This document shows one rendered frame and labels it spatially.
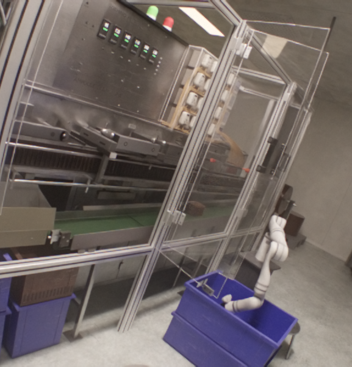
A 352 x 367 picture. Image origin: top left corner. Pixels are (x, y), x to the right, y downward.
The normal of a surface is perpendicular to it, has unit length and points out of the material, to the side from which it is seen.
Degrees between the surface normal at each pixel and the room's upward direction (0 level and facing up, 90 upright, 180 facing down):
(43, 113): 90
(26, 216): 79
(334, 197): 90
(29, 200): 57
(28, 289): 90
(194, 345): 90
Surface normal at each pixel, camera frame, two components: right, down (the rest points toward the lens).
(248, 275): -0.67, -0.11
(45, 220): 0.80, 0.22
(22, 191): 0.82, -0.16
